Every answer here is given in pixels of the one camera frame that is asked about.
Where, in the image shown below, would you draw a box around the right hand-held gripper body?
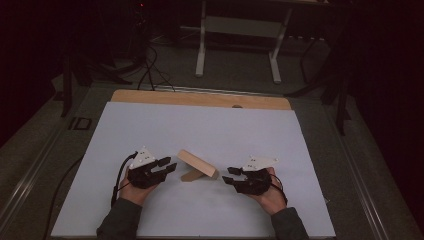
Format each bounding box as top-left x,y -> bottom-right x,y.
233,155 -> 280,197

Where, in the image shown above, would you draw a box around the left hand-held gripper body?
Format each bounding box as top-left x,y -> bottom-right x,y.
127,146 -> 168,190

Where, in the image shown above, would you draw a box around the square wooden box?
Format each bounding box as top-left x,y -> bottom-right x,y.
176,148 -> 220,183

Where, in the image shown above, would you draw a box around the person's left hand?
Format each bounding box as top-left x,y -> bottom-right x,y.
118,166 -> 158,207

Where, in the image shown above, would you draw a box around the person's right hand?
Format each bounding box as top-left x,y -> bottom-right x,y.
249,166 -> 288,216

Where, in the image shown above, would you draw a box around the white table mat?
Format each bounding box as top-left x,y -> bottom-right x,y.
50,101 -> 336,239

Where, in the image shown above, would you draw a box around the black square floor box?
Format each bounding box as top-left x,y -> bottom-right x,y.
68,116 -> 93,131

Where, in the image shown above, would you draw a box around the black metal stand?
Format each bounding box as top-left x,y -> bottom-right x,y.
284,36 -> 354,137
59,49 -> 134,118

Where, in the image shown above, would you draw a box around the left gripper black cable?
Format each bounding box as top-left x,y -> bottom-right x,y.
110,150 -> 139,208

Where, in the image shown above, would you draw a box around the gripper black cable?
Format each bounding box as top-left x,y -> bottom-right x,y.
110,150 -> 139,208
269,172 -> 289,206

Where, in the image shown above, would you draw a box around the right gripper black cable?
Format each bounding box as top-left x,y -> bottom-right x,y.
269,172 -> 289,206

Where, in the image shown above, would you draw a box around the black cable on floor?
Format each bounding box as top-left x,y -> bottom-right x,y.
42,155 -> 85,240

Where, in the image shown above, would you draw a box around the tangled black floor cables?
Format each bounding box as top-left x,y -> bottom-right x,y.
135,43 -> 177,93

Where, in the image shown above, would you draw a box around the metal floor rail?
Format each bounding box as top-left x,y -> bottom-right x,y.
324,99 -> 392,240
0,109 -> 81,231

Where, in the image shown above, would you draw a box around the white metal desk frame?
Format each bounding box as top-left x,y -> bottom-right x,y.
179,0 -> 330,85

